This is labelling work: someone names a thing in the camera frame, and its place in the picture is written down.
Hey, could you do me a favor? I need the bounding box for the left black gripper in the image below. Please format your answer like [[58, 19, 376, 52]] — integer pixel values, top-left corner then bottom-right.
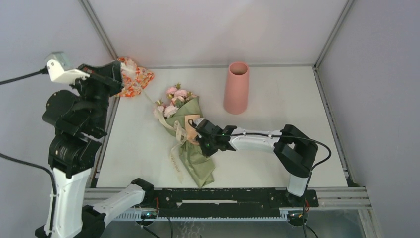
[[69, 60, 124, 134]]

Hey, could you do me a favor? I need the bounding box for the green pink flower bouquet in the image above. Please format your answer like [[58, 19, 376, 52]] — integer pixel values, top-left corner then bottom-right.
[[156, 83, 215, 187]]

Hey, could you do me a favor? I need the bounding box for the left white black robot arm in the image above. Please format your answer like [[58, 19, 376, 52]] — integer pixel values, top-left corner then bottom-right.
[[35, 59, 155, 238]]

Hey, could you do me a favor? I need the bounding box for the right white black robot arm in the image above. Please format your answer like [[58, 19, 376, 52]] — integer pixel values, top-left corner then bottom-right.
[[187, 118, 318, 206]]

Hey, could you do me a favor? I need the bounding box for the pink cylindrical vase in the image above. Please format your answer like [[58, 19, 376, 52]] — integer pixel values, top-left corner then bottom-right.
[[223, 62, 249, 115]]

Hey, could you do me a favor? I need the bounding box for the orange floral crumpled cloth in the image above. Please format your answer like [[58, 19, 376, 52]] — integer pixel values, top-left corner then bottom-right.
[[115, 57, 155, 98]]

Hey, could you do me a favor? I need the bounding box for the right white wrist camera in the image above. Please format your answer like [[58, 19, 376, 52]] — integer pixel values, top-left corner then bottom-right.
[[193, 118, 206, 129]]

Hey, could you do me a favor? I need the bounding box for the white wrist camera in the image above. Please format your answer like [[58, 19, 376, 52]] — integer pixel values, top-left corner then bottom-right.
[[45, 51, 90, 85], [193, 118, 206, 129]]

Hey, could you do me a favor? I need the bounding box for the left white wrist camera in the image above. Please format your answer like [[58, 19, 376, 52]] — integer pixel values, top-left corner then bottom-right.
[[45, 51, 90, 85]]

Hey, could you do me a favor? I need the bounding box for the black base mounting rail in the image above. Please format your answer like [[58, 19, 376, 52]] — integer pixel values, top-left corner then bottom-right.
[[138, 187, 319, 219]]

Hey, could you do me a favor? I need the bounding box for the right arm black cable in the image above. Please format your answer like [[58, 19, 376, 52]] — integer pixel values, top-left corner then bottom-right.
[[187, 119, 332, 238]]

